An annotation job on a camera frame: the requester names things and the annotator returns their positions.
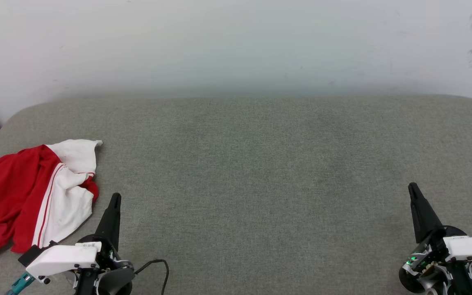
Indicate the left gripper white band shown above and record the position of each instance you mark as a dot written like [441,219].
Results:
[64,258]

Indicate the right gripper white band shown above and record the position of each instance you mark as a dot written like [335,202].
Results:
[469,249]

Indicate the red white basketball jersey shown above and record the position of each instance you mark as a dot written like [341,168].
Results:
[10,192]

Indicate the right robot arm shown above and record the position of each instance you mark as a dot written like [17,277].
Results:
[457,280]

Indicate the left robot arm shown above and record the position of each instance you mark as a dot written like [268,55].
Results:
[115,282]

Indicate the grey fabric sofa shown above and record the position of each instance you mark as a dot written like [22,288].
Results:
[240,184]

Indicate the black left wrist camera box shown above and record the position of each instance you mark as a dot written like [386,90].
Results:
[29,255]

